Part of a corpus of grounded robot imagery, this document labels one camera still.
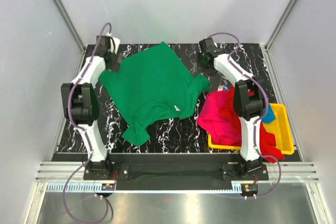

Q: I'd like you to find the magenta t shirt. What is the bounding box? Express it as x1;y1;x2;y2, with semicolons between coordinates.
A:
197;89;242;146

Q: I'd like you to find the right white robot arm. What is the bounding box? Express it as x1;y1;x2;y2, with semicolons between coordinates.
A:
197;37;268;180

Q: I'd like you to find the left aluminium frame post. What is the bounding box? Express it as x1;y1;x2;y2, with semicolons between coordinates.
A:
52;0;86;52

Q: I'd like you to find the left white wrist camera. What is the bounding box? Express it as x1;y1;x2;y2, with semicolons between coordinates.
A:
107;33;120;54

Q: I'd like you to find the green t shirt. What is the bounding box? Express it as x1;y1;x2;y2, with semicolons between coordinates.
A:
99;42;211;146

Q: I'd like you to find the aluminium front rail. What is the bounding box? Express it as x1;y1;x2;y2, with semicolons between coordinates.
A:
36;162;319;194

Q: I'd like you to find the blue t shirt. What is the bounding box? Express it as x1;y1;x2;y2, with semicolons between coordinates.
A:
261;103;276;124

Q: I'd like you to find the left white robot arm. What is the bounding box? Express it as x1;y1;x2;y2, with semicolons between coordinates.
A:
61;33;122;180

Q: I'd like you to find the red t shirt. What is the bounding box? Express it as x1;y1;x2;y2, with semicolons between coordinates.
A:
213;86;284;159

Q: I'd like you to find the yellow plastic bin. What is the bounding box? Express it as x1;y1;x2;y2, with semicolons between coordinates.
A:
208;103;294;156

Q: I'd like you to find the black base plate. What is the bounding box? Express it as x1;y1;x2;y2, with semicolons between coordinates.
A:
83;153;269;191

